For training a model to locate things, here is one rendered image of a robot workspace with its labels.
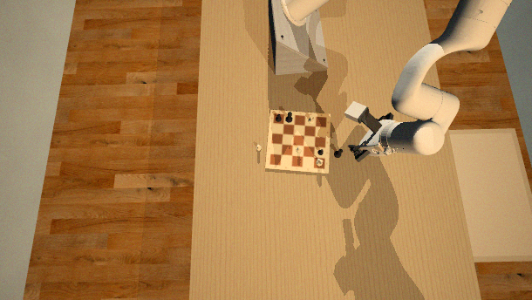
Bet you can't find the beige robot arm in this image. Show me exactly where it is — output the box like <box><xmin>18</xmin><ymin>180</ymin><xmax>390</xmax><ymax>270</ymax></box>
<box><xmin>280</xmin><ymin>0</ymin><xmax>512</xmax><ymax>155</ymax></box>

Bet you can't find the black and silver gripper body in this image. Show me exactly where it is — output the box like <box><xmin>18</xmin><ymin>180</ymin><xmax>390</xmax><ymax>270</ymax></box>
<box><xmin>358</xmin><ymin>119</ymin><xmax>398</xmax><ymax>156</ymax></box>

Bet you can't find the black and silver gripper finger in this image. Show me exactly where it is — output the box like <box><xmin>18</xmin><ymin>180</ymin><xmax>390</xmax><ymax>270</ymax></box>
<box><xmin>348</xmin><ymin>145</ymin><xmax>370</xmax><ymax>162</ymax></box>
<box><xmin>376</xmin><ymin>112</ymin><xmax>394</xmax><ymax>120</ymax></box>

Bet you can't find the brown and cream chessboard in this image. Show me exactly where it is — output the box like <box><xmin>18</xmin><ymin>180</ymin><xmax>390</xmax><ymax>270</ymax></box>
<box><xmin>265</xmin><ymin>110</ymin><xmax>331</xmax><ymax>174</ymax></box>

